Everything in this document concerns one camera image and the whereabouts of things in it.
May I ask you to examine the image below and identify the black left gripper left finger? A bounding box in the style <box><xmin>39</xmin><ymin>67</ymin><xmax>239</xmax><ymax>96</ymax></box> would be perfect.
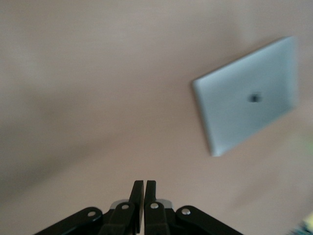
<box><xmin>33</xmin><ymin>180</ymin><xmax>144</xmax><ymax>235</ymax></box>

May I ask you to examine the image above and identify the grey laptop computer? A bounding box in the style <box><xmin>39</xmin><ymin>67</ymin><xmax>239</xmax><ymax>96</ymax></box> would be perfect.
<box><xmin>192</xmin><ymin>36</ymin><xmax>299</xmax><ymax>157</ymax></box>

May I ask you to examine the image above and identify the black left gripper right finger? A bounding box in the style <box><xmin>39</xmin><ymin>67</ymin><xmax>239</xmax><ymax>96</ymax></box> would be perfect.
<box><xmin>144</xmin><ymin>180</ymin><xmax>237</xmax><ymax>235</ymax></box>

